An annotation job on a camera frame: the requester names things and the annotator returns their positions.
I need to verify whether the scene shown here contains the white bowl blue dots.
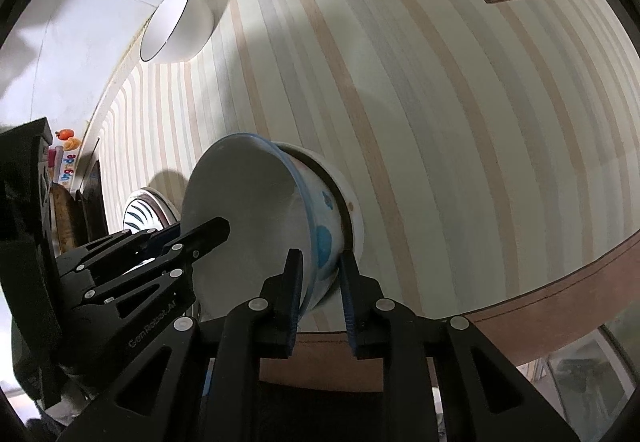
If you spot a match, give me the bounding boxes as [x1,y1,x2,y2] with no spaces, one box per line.
[181,133,345,318]

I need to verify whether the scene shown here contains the white bowl black rim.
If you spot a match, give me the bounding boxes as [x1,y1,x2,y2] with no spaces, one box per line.
[139,0,214,63]

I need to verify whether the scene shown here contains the black pan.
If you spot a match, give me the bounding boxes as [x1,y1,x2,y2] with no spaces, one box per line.
[75,161,108,245]

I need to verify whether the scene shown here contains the white plate blue stripes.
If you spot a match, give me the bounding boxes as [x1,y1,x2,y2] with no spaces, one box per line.
[122,188,180,233]

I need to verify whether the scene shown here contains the stainless steel wok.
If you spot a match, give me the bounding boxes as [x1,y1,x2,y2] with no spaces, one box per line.
[50,183,79,254]

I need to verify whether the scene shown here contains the striped table mat with cat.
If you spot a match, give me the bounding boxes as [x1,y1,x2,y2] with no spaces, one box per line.
[98,0,639,363]

